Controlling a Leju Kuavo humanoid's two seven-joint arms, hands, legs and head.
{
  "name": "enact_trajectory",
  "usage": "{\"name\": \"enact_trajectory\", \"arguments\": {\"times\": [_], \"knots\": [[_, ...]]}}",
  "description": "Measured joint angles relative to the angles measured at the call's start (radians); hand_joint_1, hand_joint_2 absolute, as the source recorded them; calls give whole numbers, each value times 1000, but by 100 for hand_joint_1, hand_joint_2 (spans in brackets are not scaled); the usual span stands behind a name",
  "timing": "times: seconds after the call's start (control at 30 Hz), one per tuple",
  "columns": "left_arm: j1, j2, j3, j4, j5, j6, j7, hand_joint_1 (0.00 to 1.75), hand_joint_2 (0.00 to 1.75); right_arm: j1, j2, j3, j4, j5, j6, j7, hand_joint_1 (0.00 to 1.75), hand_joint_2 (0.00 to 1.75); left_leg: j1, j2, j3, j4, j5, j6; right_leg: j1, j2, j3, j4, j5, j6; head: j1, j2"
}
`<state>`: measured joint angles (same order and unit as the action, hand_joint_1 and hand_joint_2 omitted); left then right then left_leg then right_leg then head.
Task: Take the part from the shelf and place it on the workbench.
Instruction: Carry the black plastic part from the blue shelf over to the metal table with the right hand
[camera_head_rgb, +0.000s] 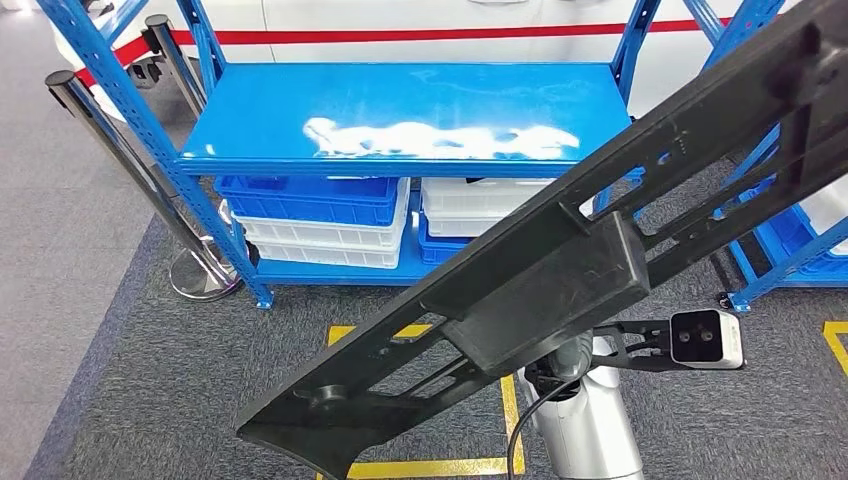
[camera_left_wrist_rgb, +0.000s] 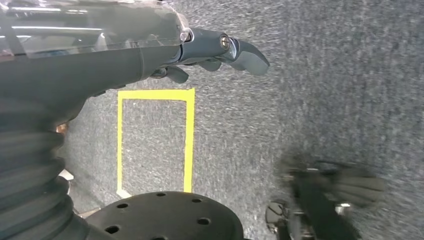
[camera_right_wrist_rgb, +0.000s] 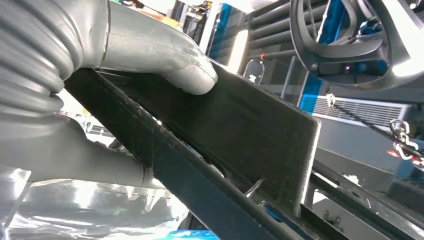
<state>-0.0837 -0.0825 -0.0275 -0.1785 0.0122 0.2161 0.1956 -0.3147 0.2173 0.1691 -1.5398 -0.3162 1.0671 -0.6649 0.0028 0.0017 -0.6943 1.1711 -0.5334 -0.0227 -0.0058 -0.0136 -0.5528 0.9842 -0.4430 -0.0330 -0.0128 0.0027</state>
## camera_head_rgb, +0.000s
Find black cable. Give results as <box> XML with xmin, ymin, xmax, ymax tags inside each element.
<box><xmin>505</xmin><ymin>380</ymin><xmax>571</xmax><ymax>480</ymax></box>

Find black plastic plate frame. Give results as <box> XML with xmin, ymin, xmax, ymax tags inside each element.
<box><xmin>235</xmin><ymin>0</ymin><xmax>848</xmax><ymax>480</ymax></box>

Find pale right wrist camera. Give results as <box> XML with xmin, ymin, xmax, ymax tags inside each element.
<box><xmin>669</xmin><ymin>309</ymin><xmax>745</xmax><ymax>370</ymax></box>

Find blue wheeled shelf rack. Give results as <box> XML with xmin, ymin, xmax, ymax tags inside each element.
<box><xmin>712</xmin><ymin>122</ymin><xmax>848</xmax><ymax>314</ymax></box>

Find white car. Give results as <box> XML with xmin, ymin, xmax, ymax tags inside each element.
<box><xmin>49</xmin><ymin>0</ymin><xmax>806</xmax><ymax>121</ymax></box>

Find blue metal shelf rack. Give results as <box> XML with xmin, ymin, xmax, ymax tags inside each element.
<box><xmin>36</xmin><ymin>0</ymin><xmax>790</xmax><ymax>313</ymax></box>

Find red barrier belt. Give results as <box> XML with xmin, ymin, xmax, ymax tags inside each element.
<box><xmin>74</xmin><ymin>17</ymin><xmax>733</xmax><ymax>89</ymax></box>

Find chrome stanchion post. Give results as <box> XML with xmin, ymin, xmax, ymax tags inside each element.
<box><xmin>144</xmin><ymin>14</ymin><xmax>208</xmax><ymax>117</ymax></box>
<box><xmin>44</xmin><ymin>69</ymin><xmax>243</xmax><ymax>304</ymax></box>

